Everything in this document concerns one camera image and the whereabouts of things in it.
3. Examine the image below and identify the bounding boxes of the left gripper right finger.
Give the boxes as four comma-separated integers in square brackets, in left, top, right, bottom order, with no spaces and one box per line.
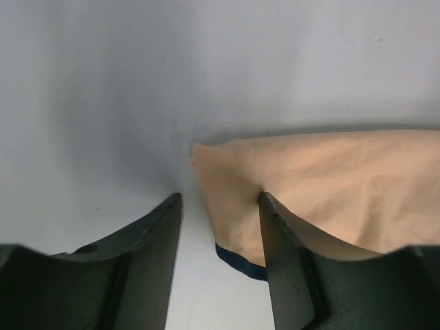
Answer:
[258,192,439,329]

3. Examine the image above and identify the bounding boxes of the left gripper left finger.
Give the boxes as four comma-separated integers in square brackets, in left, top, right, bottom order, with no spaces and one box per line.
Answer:
[1,193,182,329]

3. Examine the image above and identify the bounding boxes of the beige navy-trimmed underwear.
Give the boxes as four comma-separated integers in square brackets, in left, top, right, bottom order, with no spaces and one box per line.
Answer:
[191,130,439,281]

